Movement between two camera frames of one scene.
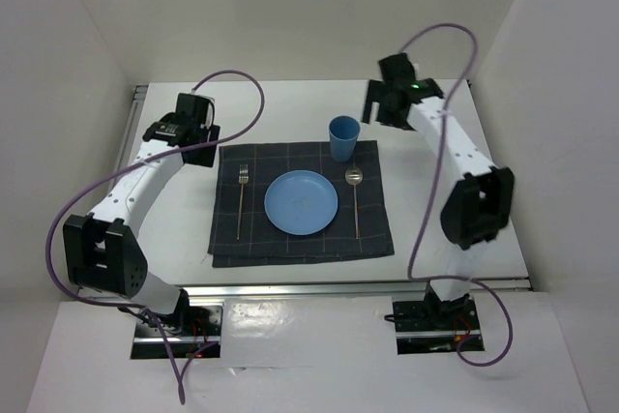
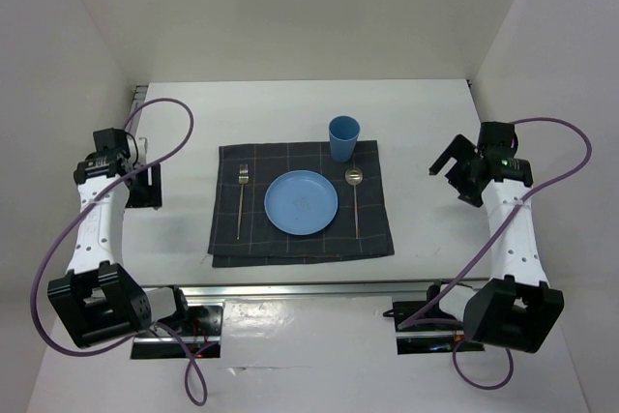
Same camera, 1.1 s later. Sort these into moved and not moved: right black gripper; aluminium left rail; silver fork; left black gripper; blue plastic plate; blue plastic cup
Moved: right black gripper; left black gripper
Not moved: silver fork; aluminium left rail; blue plastic plate; blue plastic cup
